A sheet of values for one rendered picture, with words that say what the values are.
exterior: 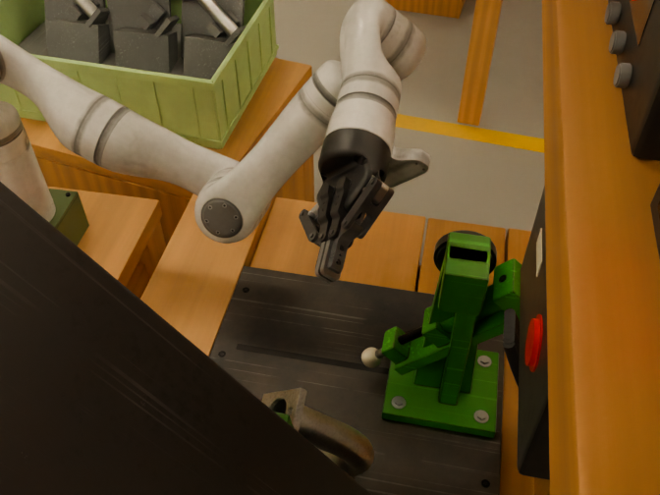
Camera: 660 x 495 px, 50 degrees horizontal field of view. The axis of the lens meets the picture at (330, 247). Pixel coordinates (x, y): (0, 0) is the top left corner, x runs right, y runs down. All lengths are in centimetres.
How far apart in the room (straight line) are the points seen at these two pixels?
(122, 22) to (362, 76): 108
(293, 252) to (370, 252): 13
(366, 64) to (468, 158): 205
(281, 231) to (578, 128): 92
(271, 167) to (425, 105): 221
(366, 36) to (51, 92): 46
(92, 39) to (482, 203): 149
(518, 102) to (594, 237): 289
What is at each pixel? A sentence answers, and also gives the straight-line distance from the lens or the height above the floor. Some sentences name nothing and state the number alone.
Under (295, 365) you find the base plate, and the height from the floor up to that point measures 90.
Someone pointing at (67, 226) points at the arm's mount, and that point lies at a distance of 129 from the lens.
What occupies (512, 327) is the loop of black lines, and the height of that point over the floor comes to 126.
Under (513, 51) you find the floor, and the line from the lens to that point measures 355.
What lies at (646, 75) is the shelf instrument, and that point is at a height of 157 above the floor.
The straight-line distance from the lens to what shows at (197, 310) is 111.
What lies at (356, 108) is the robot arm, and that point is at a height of 131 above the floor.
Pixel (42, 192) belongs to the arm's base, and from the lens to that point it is 124.
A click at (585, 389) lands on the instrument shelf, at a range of 26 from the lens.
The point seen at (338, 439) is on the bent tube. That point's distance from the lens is 66.
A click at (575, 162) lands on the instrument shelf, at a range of 35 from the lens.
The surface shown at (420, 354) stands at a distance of 93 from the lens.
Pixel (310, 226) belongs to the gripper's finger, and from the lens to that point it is 75.
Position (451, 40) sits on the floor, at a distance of 358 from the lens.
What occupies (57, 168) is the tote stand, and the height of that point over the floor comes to 74.
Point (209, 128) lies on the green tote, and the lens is 154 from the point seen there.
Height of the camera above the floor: 175
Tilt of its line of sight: 46 degrees down
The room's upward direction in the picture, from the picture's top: straight up
